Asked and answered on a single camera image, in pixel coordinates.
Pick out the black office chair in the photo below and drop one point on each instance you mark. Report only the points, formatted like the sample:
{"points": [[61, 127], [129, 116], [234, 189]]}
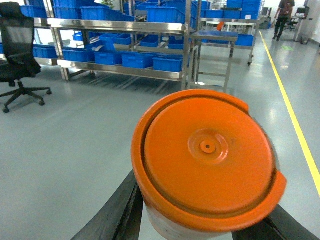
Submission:
{"points": [[18, 35]]}

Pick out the orange cylindrical cap 4680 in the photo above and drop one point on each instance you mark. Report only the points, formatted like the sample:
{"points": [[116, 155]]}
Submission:
{"points": [[204, 165]]}

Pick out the stainless steel shelf rack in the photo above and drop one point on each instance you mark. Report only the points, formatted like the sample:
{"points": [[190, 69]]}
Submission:
{"points": [[91, 37]]}

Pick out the small stainless steel table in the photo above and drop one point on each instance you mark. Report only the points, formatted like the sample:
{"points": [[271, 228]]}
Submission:
{"points": [[211, 59]]}

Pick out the person in dark clothes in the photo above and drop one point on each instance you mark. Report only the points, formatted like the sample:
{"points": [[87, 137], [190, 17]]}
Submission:
{"points": [[282, 16]]}

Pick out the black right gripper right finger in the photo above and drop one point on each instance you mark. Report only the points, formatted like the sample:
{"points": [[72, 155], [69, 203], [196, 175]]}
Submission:
{"points": [[279, 225]]}

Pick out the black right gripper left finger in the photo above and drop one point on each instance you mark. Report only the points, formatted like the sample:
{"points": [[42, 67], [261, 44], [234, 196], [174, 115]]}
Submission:
{"points": [[120, 218]]}

